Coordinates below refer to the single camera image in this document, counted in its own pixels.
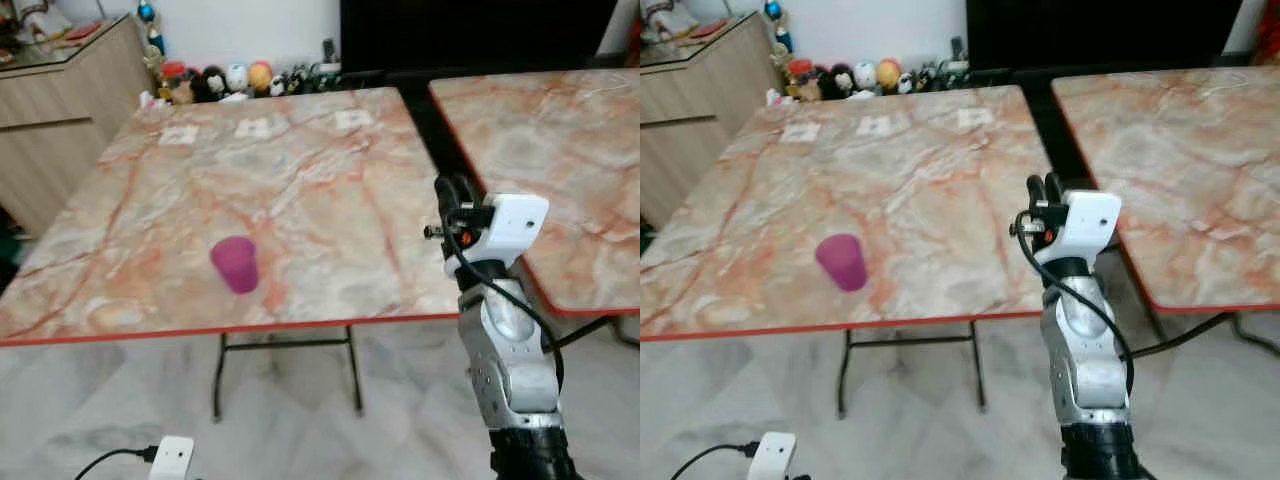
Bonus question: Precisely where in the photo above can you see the purple plastic cup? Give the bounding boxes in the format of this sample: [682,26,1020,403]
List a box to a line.
[815,234,868,293]
[210,236,260,295]

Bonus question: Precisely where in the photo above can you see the black television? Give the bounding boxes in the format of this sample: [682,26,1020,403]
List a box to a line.
[965,0,1237,70]
[340,0,620,73]

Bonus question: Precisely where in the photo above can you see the light wooden cabinet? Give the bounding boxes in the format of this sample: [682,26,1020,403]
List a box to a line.
[0,14,153,237]
[640,11,777,231]

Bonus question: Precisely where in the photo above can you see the orange lid toy jar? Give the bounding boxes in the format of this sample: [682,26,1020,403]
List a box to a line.
[160,62,193,104]
[787,58,816,101]

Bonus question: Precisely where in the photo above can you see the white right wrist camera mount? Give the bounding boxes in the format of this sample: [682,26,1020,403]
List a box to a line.
[448,193,551,277]
[1035,189,1123,269]

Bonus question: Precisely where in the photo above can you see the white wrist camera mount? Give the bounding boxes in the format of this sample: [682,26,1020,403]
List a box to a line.
[149,436,196,480]
[748,431,799,480]
[448,193,551,277]
[1035,189,1123,269]

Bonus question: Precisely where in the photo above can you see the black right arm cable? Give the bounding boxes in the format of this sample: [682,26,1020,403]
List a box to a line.
[1015,210,1135,391]
[440,222,567,391]

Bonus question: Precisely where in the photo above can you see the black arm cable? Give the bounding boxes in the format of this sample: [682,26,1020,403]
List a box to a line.
[440,222,567,391]
[1015,210,1135,391]
[669,441,761,480]
[72,446,159,480]

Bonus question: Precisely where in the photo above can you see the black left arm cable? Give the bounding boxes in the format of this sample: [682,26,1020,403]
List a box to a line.
[72,446,159,480]
[669,441,761,480]

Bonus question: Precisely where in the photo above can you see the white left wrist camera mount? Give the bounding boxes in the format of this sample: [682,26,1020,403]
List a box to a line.
[748,431,799,480]
[149,436,196,480]

